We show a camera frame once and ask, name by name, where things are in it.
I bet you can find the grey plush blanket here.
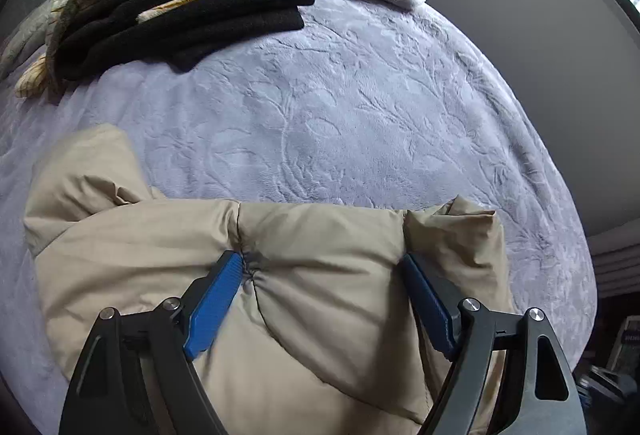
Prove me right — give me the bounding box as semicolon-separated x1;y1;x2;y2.
0;0;599;435

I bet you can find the cream quilted pillow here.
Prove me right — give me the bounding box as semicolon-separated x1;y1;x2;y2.
0;0;68;78

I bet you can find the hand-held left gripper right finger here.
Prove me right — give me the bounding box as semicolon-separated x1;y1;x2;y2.
401;253;587;435

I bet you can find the beige puffer jacket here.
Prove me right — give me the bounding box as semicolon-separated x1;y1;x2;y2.
23;124;517;435

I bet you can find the black fleece garment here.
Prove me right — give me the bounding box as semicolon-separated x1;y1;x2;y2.
50;0;369;84

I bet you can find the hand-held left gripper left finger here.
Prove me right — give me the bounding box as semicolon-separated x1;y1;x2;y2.
59;250;245;435

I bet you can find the dark box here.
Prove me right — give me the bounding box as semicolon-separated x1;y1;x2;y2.
575;315;640;418

